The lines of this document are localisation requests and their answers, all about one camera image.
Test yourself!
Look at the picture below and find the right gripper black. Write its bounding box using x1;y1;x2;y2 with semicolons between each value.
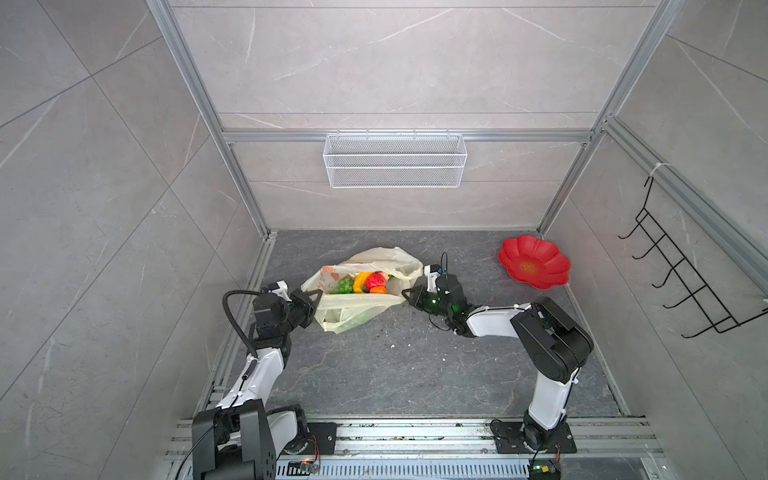
401;286;453;321

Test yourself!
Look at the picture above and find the cream translucent plastic bag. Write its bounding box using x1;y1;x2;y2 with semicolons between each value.
301;247;424;334

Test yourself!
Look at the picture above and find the red flower-shaped plastic plate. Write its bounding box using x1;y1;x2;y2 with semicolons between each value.
498;235;571;290

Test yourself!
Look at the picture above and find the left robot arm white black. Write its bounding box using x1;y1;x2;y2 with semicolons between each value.
184;281;323;479

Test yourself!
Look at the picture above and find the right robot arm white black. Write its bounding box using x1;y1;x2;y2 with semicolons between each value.
402;271;594;453

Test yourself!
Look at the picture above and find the fake yellow banana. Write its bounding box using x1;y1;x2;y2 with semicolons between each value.
353;272;373;294

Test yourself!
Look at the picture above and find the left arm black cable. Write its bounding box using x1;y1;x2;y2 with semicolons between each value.
221;289;265;361

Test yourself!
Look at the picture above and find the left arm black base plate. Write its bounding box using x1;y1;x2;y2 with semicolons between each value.
283;422;338;456

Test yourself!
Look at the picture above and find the white wire mesh basket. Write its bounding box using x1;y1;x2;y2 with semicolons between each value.
323;133;468;189

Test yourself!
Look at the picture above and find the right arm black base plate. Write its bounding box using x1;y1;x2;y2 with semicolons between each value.
489;419;577;454

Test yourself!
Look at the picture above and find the aluminium rail frame front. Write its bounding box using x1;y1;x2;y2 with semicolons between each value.
161;418;667;480

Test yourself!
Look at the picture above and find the black wire hook rack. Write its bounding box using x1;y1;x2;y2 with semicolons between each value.
617;176;767;339

